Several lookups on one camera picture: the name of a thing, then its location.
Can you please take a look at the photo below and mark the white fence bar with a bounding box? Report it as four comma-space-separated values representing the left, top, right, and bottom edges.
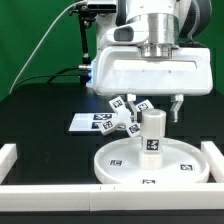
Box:
0, 144, 17, 184
0, 183, 224, 212
201, 141, 224, 183

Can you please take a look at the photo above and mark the white round table top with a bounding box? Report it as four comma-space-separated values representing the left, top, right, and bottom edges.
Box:
94, 137, 210, 185

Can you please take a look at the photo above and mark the white cable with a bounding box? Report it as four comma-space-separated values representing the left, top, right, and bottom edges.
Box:
8, 1, 88, 95

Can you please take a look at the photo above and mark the white right fence bar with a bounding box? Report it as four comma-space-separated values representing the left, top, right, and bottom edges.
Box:
201, 141, 224, 183

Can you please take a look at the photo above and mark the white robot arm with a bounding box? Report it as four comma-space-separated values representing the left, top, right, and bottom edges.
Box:
91, 0, 213, 121

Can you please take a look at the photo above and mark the black cable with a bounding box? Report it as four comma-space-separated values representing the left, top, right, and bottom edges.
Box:
13, 66, 83, 88

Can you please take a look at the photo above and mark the white marker sheet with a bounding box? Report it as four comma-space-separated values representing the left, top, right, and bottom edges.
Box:
68, 112, 134, 132

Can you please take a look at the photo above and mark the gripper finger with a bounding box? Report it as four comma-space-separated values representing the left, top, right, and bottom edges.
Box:
127, 94, 142, 123
170, 94, 184, 123

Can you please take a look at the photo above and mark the white left fence bar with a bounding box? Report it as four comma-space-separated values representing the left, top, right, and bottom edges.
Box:
0, 144, 17, 184

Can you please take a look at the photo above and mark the white cross-shaped table base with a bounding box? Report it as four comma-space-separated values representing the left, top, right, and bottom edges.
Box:
101, 97, 153, 137

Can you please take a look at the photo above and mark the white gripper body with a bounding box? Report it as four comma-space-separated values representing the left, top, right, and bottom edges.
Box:
92, 46, 213, 95

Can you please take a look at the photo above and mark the white front fence bar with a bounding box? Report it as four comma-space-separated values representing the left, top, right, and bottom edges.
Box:
0, 183, 224, 212

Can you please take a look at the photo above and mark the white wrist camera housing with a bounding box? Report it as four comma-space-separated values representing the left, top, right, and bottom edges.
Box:
99, 21, 149, 49

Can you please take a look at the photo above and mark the black camera stand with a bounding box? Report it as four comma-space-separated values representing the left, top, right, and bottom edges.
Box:
68, 0, 117, 86

